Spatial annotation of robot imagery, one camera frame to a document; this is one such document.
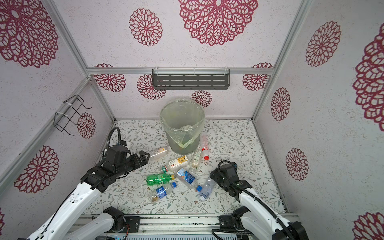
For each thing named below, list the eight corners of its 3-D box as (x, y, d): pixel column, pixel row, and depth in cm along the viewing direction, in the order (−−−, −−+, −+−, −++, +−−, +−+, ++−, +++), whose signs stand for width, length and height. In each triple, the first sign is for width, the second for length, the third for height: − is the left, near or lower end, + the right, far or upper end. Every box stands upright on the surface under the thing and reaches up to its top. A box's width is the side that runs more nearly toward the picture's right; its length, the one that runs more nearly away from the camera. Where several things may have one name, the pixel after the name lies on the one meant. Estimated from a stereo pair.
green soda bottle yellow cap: (147, 185, 88) (145, 181, 84) (149, 175, 92) (147, 171, 88) (174, 185, 88) (173, 181, 84) (175, 175, 92) (174, 171, 88)
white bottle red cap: (201, 160, 99) (202, 156, 95) (200, 135, 113) (200, 131, 109) (209, 160, 99) (210, 156, 95) (207, 135, 113) (207, 131, 109)
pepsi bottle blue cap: (154, 204, 82) (151, 201, 77) (150, 196, 84) (148, 193, 80) (178, 188, 87) (177, 185, 83) (173, 181, 90) (173, 178, 86)
